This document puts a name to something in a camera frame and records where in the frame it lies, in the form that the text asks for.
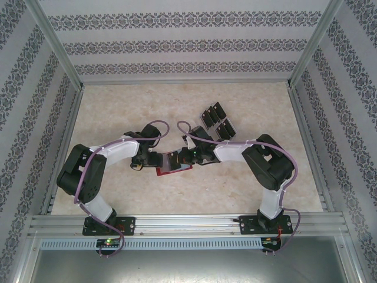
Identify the red card holder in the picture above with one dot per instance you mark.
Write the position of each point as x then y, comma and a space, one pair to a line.
165, 172

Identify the aluminium lower frame post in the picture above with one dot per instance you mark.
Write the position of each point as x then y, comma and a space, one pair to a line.
355, 259
25, 259

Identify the aluminium side rail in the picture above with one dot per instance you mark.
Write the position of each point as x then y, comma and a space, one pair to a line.
300, 115
73, 115

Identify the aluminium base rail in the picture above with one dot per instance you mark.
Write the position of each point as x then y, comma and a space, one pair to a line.
188, 225

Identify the grey metal sheet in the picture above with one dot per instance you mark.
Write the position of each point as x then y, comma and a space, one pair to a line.
188, 265

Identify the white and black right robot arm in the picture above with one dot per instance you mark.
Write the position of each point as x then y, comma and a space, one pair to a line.
229, 153

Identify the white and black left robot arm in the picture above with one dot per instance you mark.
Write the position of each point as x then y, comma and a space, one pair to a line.
120, 150

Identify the aluminium frame post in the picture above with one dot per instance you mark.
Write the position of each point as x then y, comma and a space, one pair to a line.
57, 44
25, 259
312, 44
355, 259

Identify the small circuit board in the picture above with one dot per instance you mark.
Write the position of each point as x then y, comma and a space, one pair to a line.
107, 242
269, 240

